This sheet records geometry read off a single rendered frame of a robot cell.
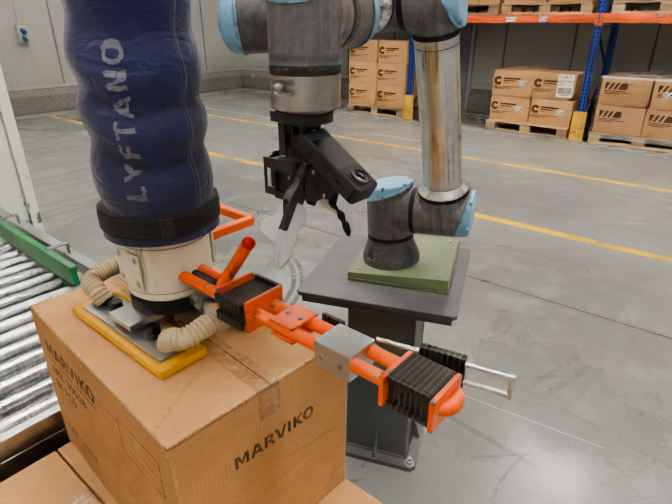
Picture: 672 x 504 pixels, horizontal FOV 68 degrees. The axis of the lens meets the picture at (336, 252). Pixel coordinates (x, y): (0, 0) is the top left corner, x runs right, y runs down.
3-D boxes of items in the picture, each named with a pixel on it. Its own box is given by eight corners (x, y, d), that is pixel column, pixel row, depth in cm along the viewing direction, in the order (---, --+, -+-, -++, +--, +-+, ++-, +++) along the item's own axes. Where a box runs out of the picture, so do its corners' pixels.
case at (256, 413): (68, 439, 128) (28, 305, 112) (203, 368, 155) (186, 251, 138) (198, 611, 91) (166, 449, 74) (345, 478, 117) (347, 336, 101)
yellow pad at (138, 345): (74, 314, 108) (68, 294, 106) (117, 296, 115) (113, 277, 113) (162, 382, 88) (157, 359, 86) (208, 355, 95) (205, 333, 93)
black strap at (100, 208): (78, 219, 97) (73, 200, 95) (180, 191, 113) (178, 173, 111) (140, 251, 84) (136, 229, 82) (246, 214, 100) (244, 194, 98)
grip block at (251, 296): (214, 318, 88) (210, 289, 86) (256, 297, 95) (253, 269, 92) (245, 336, 83) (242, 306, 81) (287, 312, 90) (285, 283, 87)
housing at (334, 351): (312, 365, 76) (311, 340, 74) (340, 344, 81) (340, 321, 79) (348, 385, 72) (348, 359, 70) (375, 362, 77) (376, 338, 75)
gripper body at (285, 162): (301, 185, 76) (299, 103, 71) (345, 197, 71) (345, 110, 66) (263, 197, 71) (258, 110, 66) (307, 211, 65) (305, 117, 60)
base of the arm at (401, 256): (366, 246, 180) (365, 220, 176) (419, 246, 177) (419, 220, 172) (360, 270, 163) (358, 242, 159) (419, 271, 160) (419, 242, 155)
